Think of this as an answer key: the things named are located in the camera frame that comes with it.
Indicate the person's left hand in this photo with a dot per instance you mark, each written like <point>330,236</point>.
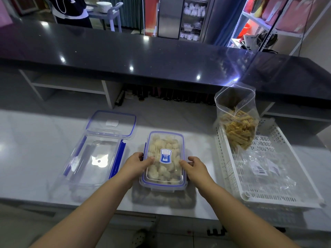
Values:
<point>134,167</point>

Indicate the person's right hand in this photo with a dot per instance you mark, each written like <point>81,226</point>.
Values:
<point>199,173</point>

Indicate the clear blue-clipped plastic container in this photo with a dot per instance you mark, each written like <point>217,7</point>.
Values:
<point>116,162</point>
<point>163,188</point>

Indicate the pile of pale food cubes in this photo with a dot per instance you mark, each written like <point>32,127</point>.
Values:
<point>157,173</point>

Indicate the clear lid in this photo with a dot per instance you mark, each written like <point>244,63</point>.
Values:
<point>165,154</point>
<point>98,123</point>

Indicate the bag of pale round snacks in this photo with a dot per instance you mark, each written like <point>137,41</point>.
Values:
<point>266,167</point>

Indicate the bag of yellow strip snacks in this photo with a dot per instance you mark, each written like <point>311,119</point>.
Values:
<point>232,95</point>

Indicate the person's left forearm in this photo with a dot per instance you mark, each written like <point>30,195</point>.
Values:
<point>85,216</point>

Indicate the person's right forearm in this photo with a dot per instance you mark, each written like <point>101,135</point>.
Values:
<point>245,219</point>

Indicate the white perforated plastic basket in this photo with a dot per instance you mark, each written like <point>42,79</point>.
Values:
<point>232,173</point>

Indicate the white perforated shoe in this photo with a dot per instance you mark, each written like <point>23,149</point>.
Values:
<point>139,237</point>

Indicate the black cylindrical canister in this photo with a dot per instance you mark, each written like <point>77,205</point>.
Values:
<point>119,98</point>

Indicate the small white box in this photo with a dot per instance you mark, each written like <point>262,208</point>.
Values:
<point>128,95</point>

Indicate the black top bar counter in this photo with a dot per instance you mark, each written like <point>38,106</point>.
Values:
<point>129,51</point>

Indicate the white small appliance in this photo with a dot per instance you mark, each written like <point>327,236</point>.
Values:
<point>249,42</point>

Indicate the white flat mop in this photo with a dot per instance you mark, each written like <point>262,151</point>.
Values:
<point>156,23</point>

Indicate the red bucket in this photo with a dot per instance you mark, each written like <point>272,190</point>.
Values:
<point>244,30</point>

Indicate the black small appliance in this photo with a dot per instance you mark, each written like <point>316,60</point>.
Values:
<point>267,39</point>

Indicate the blue curtain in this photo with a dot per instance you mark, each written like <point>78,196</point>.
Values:
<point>227,23</point>

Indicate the red standing banner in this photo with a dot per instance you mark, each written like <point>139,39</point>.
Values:
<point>151,15</point>

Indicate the pale plastic serving cart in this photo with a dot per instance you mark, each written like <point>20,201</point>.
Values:
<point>113,15</point>

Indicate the stainless steel dish cabinet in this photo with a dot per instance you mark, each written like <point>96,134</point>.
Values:
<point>169,18</point>

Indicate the teal skirted table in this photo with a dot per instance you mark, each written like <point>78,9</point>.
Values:
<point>129,10</point>

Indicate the group of white dishes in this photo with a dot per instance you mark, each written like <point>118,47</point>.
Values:
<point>192,12</point>

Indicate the white metal shelf rack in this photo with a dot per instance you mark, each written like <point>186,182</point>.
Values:
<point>258,23</point>

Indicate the stack of white plates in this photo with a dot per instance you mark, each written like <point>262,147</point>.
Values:
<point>104,7</point>

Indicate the low white plate stack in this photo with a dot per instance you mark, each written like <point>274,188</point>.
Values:
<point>89,8</point>

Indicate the red gift box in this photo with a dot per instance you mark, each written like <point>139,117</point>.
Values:
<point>248,5</point>

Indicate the narrow pink gift bag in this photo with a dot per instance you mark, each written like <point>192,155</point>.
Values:
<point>272,10</point>

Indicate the wide pink gift bag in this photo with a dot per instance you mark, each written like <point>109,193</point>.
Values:
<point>294,15</point>

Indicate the dark wood display cabinet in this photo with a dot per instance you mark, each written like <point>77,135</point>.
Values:
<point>25,3</point>

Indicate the pink plastic bin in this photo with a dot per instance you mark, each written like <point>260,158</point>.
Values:
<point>5,12</point>

